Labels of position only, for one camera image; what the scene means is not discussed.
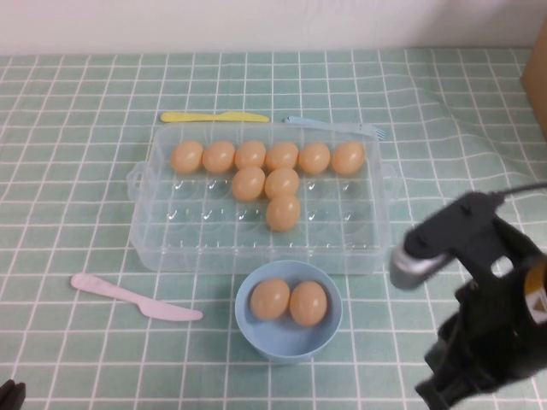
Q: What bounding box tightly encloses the clear plastic egg box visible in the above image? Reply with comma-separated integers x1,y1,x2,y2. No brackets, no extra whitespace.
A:
126,122,403,275

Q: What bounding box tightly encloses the light blue plastic bowl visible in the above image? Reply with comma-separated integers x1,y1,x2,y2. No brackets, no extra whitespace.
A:
234,260,344,366

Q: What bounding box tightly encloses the green checkered tablecloth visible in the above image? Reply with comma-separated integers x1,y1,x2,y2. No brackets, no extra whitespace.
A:
0,45,547,410

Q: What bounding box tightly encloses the tan plastic egg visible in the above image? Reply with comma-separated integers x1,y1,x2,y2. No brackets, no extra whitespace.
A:
201,140,237,174
170,140,204,174
263,167,301,201
297,142,332,175
231,167,267,202
250,278,291,321
233,140,268,171
264,141,300,172
331,141,366,176
265,194,302,233
289,280,329,328

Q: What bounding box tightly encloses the yellow plastic knife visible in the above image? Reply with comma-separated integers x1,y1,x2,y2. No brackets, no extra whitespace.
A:
160,111,271,124

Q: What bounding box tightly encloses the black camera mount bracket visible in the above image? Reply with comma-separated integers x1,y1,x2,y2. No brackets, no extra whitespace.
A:
403,190,538,278

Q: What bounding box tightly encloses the light blue plastic fork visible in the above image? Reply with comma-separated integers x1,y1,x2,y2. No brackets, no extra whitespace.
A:
281,115,386,140

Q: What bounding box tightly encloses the brown cardboard box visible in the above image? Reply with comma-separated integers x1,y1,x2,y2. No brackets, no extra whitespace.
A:
519,32,547,142

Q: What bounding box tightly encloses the pink plastic knife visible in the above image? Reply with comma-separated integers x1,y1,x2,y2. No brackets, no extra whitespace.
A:
70,273,204,322

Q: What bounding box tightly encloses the black camera cable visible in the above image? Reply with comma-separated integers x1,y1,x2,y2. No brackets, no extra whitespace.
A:
491,182,547,202

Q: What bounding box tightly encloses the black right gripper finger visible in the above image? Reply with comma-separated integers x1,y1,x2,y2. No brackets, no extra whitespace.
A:
415,337,462,410
459,375,512,410

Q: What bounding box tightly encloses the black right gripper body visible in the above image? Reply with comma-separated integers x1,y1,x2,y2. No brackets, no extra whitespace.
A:
444,255,547,388

